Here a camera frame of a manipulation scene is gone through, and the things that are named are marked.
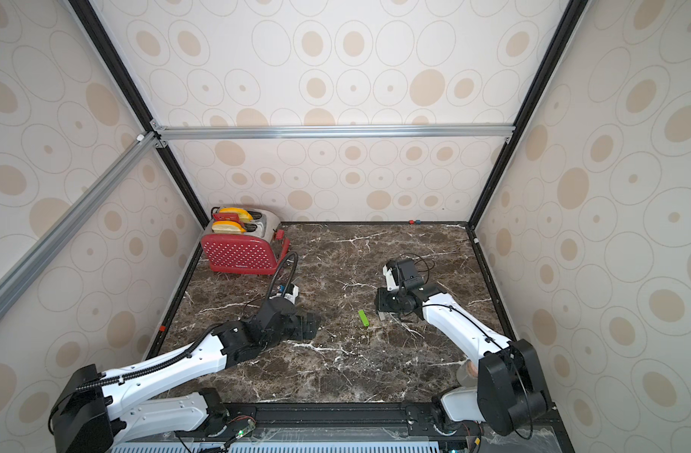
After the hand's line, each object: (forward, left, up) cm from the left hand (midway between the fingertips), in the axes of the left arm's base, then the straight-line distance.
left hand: (314, 319), depth 79 cm
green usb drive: (+6, -14, -12) cm, 20 cm away
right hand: (+7, -18, -3) cm, 19 cm away
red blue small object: (+54, -39, -15) cm, 68 cm away
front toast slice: (+28, +30, +7) cm, 42 cm away
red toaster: (+24, +20, +1) cm, 31 cm away
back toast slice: (+34, +26, +7) cm, 43 cm away
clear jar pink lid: (-13, -41, -5) cm, 44 cm away
